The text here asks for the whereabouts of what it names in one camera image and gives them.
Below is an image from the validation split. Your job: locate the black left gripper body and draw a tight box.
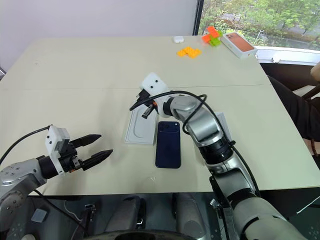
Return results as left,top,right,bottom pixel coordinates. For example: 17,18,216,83
59,138,85,174

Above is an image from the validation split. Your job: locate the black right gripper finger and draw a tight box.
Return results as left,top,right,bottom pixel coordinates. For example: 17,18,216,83
141,104,154,119

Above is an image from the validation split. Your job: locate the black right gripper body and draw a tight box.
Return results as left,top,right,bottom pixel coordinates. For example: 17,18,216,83
136,89,159,108

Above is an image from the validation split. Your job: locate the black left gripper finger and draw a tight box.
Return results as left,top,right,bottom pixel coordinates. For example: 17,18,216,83
82,148,114,172
69,133,103,150

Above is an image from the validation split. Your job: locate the white phone box base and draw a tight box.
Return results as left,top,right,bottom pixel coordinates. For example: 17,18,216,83
124,106,161,146

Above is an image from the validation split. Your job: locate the dark blue smartphone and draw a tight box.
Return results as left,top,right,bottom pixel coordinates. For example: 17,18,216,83
154,120,182,170

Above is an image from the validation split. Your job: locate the white phone box lid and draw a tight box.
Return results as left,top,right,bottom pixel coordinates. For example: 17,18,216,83
214,111,232,141

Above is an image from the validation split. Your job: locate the phone box with orange print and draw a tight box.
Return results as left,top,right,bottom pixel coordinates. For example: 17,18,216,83
221,31,258,60

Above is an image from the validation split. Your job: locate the yellow toy brick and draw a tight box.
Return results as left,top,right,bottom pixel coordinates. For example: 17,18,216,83
176,47,191,58
186,46,202,59

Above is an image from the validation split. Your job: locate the small grey square pad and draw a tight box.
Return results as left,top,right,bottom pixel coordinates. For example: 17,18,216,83
31,208,48,223

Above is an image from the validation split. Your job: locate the grey rounded robot leg shape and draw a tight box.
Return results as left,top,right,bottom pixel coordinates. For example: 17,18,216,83
104,196,147,233
172,193,207,238

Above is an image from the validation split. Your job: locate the black round rim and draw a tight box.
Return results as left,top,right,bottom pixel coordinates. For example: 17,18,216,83
87,226,201,240

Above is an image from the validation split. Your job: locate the person in black clothes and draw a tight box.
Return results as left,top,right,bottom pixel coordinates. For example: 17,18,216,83
267,74,320,143

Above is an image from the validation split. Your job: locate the white window sill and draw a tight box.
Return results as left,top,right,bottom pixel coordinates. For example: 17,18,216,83
254,46,320,66

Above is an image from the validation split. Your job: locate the brown wooden chair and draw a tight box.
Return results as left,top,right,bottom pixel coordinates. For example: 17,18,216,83
292,83,320,101

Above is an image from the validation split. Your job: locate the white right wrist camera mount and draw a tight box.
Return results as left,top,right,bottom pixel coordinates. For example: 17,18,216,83
139,72,171,118

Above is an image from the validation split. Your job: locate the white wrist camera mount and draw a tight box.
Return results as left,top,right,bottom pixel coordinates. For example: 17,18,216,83
44,124,71,176
139,72,171,118

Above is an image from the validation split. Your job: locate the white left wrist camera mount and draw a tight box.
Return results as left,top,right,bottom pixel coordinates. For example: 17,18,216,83
44,124,71,176

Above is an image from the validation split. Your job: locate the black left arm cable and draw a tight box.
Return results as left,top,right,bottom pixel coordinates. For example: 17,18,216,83
0,126,51,166

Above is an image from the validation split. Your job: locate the dark window frame post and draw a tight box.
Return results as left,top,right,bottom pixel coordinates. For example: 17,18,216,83
192,0,205,37

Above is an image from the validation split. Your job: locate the grey metal bracket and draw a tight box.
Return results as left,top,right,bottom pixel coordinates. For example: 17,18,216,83
209,198,237,240

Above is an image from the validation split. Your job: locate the brown bead bracelet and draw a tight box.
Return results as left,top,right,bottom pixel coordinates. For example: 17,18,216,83
311,139,320,158

